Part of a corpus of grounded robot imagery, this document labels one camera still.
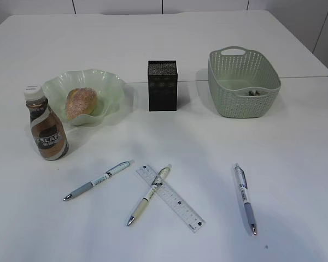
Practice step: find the grey paper ball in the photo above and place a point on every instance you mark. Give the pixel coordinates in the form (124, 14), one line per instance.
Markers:
(253, 93)

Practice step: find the green plastic woven basket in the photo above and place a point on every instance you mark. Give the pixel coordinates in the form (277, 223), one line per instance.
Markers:
(234, 70)

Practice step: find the blue-grey grip pen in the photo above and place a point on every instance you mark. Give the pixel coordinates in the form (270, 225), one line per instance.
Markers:
(88, 186)

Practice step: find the sugar-dusted bread roll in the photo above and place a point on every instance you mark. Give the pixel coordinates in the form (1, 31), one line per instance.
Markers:
(80, 101)

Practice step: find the Nescafe coffee bottle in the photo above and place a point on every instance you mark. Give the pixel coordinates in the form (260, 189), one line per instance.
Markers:
(46, 128)

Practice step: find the beige grip pen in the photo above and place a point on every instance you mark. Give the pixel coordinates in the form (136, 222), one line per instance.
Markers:
(156, 182)

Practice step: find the green wavy glass plate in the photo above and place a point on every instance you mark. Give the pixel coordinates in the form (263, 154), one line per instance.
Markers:
(108, 87)

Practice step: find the clear plastic ruler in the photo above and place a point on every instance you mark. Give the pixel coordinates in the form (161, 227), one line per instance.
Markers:
(181, 208)

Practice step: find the grey grip white pen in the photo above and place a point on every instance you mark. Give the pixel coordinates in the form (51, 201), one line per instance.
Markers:
(243, 189)

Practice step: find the black pen holder box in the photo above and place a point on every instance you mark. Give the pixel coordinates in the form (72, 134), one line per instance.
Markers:
(162, 85)

